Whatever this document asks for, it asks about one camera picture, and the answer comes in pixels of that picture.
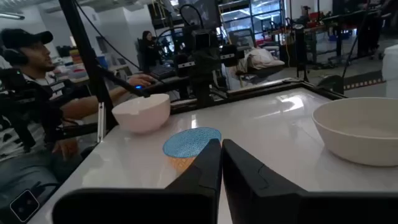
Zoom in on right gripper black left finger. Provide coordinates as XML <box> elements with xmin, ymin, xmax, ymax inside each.
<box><xmin>52</xmin><ymin>138</ymin><xmax>223</xmax><ymax>224</ymax></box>

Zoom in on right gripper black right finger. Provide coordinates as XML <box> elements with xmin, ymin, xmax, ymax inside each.
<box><xmin>221</xmin><ymin>138</ymin><xmax>398</xmax><ymax>224</ymax></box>

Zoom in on black keyboard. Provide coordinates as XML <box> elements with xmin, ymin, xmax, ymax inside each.
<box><xmin>149</xmin><ymin>64</ymin><xmax>177</xmax><ymax>81</ymax></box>

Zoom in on chair with white cloth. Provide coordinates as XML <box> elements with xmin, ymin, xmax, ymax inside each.
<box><xmin>228</xmin><ymin>28</ymin><xmax>286</xmax><ymax>88</ymax></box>

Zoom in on person seated in background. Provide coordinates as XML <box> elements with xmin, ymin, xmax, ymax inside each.
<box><xmin>140</xmin><ymin>30</ymin><xmax>161</xmax><ymax>73</ymax></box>

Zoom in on blue and orange bowl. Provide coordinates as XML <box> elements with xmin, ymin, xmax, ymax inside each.
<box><xmin>162</xmin><ymin>126</ymin><xmax>223</xmax><ymax>174</ymax></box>

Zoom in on pink bowl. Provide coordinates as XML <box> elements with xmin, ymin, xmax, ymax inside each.
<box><xmin>111</xmin><ymin>93</ymin><xmax>172</xmax><ymax>135</ymax></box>

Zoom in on large beige bowl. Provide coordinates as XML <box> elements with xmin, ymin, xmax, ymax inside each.
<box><xmin>312</xmin><ymin>96</ymin><xmax>398</xmax><ymax>167</ymax></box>

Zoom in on black square device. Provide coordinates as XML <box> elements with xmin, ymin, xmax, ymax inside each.
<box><xmin>9</xmin><ymin>189</ymin><xmax>41</xmax><ymax>223</ymax></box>

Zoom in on person with cap and headphones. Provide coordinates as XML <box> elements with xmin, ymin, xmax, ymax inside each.
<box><xmin>0</xmin><ymin>28</ymin><xmax>156</xmax><ymax>215</ymax></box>

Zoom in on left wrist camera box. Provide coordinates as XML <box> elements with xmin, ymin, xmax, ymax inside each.
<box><xmin>193</xmin><ymin>30</ymin><xmax>213</xmax><ymax>50</ymax></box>

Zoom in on black table frame rail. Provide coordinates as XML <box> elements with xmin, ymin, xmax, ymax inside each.
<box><xmin>169</xmin><ymin>79</ymin><xmax>348</xmax><ymax>115</ymax></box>

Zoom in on black hanging cable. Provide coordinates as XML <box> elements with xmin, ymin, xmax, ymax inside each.
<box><xmin>73</xmin><ymin>0</ymin><xmax>141</xmax><ymax>71</ymax></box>

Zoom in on black rig frame post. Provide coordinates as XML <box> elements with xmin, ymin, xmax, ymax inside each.
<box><xmin>58</xmin><ymin>0</ymin><xmax>150</xmax><ymax>132</ymax></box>

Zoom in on white bracket on post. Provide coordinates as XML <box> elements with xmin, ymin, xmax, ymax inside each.
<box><xmin>96</xmin><ymin>101</ymin><xmax>107</xmax><ymax>144</ymax></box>

